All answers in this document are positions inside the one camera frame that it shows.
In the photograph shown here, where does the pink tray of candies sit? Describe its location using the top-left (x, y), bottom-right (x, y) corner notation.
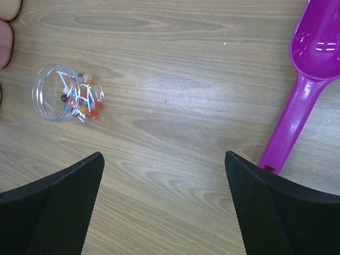
top-left (0, 20), bottom-right (14, 69)

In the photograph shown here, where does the magenta plastic scoop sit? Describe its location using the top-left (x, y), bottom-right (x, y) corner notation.
top-left (258, 0), bottom-right (339, 174)

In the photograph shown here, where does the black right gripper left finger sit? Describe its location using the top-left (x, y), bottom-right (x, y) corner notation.
top-left (1, 152), bottom-right (105, 254)

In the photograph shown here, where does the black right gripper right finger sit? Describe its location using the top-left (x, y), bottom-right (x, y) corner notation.
top-left (225, 151), bottom-right (339, 254)

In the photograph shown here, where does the clear plastic jar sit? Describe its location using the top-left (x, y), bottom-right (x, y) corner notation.
top-left (32, 64), bottom-right (104, 123)

